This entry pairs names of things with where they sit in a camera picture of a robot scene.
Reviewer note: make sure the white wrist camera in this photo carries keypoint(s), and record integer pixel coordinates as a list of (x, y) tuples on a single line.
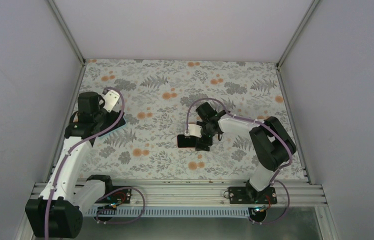
[(111, 99), (193, 131)]

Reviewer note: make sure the floral patterned table mat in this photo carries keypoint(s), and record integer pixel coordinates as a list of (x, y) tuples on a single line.
[(161, 97)]

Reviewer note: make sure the slotted grey cable duct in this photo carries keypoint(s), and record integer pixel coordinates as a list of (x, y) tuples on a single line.
[(177, 212)]

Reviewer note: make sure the right aluminium corner post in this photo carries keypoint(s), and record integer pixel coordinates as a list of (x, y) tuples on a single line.
[(305, 19)]

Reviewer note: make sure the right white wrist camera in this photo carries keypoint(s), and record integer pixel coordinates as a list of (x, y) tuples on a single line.
[(193, 131)]

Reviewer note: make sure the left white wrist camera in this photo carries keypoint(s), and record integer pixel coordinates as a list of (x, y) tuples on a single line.
[(111, 99)]

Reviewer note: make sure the aluminium corner post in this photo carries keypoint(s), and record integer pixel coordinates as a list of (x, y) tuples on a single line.
[(305, 19), (66, 31)]

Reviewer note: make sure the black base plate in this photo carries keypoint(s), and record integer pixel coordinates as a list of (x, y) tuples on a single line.
[(119, 197), (241, 195)]

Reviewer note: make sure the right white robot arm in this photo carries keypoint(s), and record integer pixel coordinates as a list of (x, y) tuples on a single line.
[(273, 146)]

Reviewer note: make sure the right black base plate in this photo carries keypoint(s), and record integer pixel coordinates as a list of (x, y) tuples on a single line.
[(241, 195)]

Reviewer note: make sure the aluminium mounting rail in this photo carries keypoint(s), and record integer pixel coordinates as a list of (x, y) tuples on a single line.
[(211, 193)]

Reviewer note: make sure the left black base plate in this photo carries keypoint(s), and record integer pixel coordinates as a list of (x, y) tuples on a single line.
[(119, 197)]

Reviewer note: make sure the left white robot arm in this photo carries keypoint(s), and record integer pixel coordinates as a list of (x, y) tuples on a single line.
[(58, 210)]

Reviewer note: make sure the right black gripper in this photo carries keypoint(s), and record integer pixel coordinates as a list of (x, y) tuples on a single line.
[(199, 146)]

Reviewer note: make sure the left aluminium corner post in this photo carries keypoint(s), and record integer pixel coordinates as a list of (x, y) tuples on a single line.
[(66, 31)]

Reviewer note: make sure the phone in light blue case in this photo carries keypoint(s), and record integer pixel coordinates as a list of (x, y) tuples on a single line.
[(110, 118)]

